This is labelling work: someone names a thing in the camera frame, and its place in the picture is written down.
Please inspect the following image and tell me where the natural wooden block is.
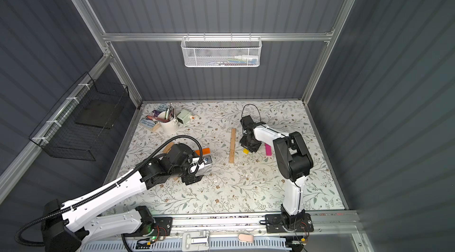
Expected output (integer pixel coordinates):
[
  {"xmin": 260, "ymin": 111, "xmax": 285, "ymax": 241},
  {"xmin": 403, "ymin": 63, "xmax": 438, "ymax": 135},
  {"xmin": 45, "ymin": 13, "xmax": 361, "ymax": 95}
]
[
  {"xmin": 162, "ymin": 142, "xmax": 175, "ymax": 154},
  {"xmin": 230, "ymin": 139, "xmax": 235, "ymax": 152},
  {"xmin": 231, "ymin": 128, "xmax": 237, "ymax": 140},
  {"xmin": 229, "ymin": 150, "xmax": 235, "ymax": 164}
]

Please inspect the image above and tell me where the orange building block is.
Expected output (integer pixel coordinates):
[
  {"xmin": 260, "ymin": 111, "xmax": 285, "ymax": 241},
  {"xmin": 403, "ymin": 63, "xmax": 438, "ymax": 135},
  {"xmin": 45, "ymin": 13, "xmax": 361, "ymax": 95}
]
[{"xmin": 195, "ymin": 148, "xmax": 210, "ymax": 156}]

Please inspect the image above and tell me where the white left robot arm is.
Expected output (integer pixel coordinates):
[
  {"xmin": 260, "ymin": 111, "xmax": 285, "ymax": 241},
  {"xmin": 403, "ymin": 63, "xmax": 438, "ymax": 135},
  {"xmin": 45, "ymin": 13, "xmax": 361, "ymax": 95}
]
[{"xmin": 41, "ymin": 144, "xmax": 213, "ymax": 252}]

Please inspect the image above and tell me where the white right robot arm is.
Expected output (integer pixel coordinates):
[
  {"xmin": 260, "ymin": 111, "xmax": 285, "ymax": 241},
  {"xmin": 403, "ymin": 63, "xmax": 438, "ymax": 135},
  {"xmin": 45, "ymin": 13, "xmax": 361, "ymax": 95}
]
[{"xmin": 240, "ymin": 116, "xmax": 314, "ymax": 235}]

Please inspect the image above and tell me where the white pen cup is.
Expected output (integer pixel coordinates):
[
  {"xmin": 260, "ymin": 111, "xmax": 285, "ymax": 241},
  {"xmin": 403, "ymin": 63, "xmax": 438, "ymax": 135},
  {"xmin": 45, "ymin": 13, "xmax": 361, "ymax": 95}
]
[{"xmin": 157, "ymin": 112, "xmax": 178, "ymax": 135}]

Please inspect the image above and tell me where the pale green small box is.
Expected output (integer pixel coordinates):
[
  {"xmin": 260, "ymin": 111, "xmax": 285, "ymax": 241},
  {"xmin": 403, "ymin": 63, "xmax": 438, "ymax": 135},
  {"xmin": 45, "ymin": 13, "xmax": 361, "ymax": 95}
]
[{"xmin": 177, "ymin": 109, "xmax": 195, "ymax": 125}]

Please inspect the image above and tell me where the blue book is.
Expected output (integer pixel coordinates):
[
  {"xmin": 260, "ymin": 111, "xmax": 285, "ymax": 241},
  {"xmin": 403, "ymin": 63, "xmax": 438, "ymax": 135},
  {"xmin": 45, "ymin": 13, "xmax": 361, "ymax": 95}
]
[{"xmin": 139, "ymin": 104, "xmax": 168, "ymax": 131}]

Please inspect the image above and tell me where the pink eraser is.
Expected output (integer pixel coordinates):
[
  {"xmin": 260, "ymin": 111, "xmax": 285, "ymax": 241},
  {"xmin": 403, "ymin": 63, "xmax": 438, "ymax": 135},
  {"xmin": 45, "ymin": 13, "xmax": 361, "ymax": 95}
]
[{"xmin": 238, "ymin": 233, "xmax": 254, "ymax": 243}]

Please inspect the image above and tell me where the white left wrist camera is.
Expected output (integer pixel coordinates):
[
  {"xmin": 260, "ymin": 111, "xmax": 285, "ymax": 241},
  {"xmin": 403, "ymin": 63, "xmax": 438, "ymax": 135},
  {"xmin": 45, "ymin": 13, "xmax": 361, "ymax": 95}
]
[{"xmin": 188, "ymin": 155, "xmax": 213, "ymax": 176}]

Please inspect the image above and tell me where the white wire mesh basket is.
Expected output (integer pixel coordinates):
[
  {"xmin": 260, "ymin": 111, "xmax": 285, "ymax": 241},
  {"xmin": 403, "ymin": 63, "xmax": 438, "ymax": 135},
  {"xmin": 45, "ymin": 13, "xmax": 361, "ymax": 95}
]
[{"xmin": 181, "ymin": 37, "xmax": 263, "ymax": 68}]

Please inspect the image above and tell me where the black wire mesh basket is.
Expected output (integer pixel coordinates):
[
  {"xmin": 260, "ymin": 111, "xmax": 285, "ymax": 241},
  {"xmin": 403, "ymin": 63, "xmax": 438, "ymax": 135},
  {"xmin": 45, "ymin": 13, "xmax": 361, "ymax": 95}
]
[{"xmin": 29, "ymin": 74, "xmax": 130, "ymax": 161}]

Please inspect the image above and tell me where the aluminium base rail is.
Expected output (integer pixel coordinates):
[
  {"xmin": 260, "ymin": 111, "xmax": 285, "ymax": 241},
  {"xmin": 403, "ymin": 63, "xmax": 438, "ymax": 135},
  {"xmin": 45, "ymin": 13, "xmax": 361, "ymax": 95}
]
[{"xmin": 70, "ymin": 211, "xmax": 356, "ymax": 252}]

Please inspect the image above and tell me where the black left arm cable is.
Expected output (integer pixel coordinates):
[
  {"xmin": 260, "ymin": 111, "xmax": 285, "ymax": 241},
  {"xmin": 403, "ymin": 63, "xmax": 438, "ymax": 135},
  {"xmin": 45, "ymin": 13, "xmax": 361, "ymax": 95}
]
[{"xmin": 15, "ymin": 135, "xmax": 204, "ymax": 247}]

